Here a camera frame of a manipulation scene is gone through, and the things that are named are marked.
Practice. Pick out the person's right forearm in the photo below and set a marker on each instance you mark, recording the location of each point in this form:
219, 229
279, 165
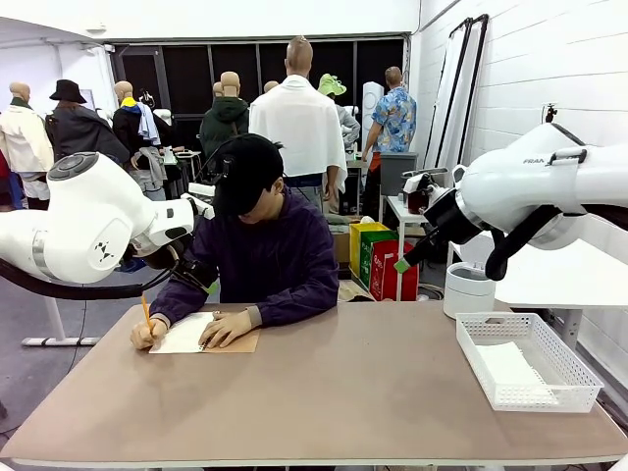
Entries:
169, 306

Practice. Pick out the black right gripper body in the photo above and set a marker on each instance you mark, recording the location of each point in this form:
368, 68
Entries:
446, 216

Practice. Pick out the white torn notebook sheet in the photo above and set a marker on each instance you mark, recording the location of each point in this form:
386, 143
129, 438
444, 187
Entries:
505, 368

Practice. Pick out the green shopping bag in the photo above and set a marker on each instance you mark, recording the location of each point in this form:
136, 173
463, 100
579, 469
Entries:
368, 260

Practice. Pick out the grey bin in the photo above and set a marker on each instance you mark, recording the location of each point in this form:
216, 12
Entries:
397, 172

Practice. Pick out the person's right hand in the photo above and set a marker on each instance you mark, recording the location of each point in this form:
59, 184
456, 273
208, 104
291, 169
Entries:
146, 336

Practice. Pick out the person in purple jacket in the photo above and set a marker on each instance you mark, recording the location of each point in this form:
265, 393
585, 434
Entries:
275, 255

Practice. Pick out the white cylindrical bin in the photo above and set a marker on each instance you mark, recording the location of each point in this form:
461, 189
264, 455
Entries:
463, 299

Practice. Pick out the mannequin with green hat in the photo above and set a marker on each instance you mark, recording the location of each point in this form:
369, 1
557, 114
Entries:
332, 84

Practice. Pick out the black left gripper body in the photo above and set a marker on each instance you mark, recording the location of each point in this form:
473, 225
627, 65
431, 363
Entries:
193, 275

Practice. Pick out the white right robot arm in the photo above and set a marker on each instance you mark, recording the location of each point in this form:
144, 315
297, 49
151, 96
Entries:
530, 196

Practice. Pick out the mannequin in dark green puffer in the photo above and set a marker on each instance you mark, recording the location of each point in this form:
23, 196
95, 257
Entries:
223, 122

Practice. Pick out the white panel with black frame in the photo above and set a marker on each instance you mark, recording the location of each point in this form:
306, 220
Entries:
451, 93
473, 98

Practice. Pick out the yellow pencil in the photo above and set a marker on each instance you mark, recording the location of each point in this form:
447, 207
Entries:
145, 309

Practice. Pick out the yellow shopping bag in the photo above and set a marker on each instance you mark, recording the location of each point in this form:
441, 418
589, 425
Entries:
358, 245

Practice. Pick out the black tripod with camera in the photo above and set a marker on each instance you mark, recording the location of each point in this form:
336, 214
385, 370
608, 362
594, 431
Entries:
550, 114

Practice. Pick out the cardboard box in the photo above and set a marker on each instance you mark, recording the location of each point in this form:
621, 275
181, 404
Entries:
341, 247

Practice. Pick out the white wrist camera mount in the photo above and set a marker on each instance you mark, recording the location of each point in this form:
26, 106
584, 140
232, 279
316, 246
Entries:
417, 181
198, 203

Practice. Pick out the white floor stand leg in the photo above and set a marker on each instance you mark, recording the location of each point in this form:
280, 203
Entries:
58, 319

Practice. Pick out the mannequin in floral shirt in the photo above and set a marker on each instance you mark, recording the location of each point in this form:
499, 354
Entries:
395, 122

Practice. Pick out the white perforated plastic basket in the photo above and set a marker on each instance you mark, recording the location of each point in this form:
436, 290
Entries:
539, 400

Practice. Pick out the mannequin with black bucket hat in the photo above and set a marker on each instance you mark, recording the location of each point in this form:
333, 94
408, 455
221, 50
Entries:
81, 132

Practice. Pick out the mannequin with yellow scarf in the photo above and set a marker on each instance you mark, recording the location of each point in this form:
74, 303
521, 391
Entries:
128, 127

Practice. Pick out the spiral notebook brown cover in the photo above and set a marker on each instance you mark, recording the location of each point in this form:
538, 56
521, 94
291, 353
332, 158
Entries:
181, 338

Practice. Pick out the brown paper bag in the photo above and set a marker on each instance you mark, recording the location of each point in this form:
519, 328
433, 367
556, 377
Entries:
350, 292

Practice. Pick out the red shopping bag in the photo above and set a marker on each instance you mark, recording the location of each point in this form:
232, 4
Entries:
385, 279

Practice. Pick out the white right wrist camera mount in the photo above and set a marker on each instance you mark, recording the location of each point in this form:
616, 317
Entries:
417, 181

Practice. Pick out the person's left hand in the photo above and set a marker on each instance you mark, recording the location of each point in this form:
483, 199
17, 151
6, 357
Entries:
228, 328

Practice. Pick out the grey tray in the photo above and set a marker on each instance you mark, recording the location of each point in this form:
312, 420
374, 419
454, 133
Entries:
432, 172

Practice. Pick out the small white background table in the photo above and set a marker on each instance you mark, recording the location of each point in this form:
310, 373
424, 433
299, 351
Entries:
189, 154

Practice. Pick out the mannequin in white shirt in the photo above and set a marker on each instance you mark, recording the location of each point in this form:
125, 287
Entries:
299, 132

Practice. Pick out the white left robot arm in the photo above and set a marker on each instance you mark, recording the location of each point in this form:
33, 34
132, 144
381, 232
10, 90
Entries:
88, 211

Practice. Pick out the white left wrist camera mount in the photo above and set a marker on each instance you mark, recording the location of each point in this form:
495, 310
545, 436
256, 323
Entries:
198, 203

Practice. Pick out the olive cloth pile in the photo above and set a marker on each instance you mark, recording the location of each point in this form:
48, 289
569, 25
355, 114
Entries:
343, 225

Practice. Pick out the white tall tower appliance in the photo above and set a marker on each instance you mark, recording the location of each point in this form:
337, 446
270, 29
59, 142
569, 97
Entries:
372, 103

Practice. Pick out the person's left forearm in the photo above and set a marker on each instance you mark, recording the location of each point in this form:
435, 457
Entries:
294, 306

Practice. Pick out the mannequin in cream jacket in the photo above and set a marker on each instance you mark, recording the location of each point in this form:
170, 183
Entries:
22, 137

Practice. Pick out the white side desk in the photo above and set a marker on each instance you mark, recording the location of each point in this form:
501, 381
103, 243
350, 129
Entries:
564, 279

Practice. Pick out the black baseball cap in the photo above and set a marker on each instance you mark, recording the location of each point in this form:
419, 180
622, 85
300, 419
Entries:
247, 174

